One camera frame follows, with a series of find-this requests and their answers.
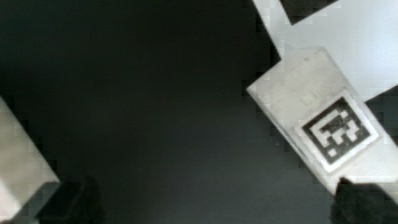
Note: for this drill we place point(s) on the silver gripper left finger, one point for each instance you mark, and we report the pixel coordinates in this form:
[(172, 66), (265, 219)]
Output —
[(64, 204)]

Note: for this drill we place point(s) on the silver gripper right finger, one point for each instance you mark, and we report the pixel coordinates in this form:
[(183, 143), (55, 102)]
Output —
[(363, 204)]

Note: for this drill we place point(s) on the white square table top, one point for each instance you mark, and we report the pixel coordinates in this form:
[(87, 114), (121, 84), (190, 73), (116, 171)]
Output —
[(29, 181)]

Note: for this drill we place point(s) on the white table leg back right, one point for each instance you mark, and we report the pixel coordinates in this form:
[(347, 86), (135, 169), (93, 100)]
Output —
[(324, 120)]

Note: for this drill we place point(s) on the white marker base plate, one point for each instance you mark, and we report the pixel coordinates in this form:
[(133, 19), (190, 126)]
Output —
[(352, 27)]

